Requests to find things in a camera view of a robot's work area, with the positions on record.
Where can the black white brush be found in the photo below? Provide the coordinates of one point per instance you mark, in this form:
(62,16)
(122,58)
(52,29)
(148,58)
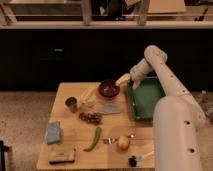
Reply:
(136,160)

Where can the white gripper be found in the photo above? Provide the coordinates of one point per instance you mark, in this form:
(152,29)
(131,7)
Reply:
(137,73)

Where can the wooden railing shelf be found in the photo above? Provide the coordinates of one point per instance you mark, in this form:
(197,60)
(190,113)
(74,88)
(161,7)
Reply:
(106,14)

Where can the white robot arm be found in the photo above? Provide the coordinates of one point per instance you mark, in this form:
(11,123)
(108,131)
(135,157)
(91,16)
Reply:
(177,116)

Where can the brown wooden block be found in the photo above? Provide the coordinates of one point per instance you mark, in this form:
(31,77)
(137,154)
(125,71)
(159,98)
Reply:
(62,156)

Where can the green tray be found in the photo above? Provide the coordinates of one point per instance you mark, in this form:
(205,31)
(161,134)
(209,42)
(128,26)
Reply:
(143,99)

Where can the metal fork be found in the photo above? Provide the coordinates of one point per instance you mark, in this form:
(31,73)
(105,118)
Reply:
(113,140)

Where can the metal cup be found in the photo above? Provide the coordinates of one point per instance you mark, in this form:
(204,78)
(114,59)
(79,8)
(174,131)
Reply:
(71,103)

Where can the yellow potato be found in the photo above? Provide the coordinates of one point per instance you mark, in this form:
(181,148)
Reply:
(123,142)

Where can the dark red bowl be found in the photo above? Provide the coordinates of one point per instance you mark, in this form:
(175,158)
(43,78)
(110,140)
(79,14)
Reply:
(108,88)

